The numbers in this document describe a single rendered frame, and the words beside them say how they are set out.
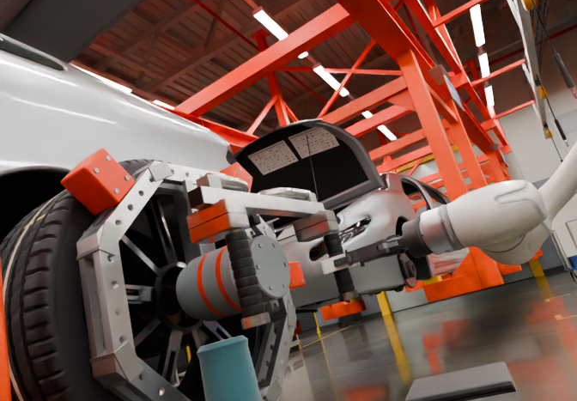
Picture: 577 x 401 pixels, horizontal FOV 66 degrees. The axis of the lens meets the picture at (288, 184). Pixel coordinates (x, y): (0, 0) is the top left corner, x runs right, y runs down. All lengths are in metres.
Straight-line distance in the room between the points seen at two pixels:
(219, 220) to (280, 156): 3.80
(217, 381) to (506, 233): 0.55
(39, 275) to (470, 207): 0.75
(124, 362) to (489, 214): 0.66
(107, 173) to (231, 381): 0.42
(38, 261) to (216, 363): 0.34
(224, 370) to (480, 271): 3.76
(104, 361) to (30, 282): 0.18
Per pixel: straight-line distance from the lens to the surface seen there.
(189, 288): 0.93
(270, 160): 4.54
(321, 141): 4.32
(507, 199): 0.86
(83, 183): 0.87
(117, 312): 0.81
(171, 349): 1.00
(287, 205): 0.91
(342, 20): 4.52
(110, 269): 0.80
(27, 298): 0.86
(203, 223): 0.73
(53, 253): 0.86
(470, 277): 4.41
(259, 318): 0.68
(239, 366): 0.78
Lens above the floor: 0.75
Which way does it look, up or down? 16 degrees up
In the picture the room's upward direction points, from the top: 15 degrees counter-clockwise
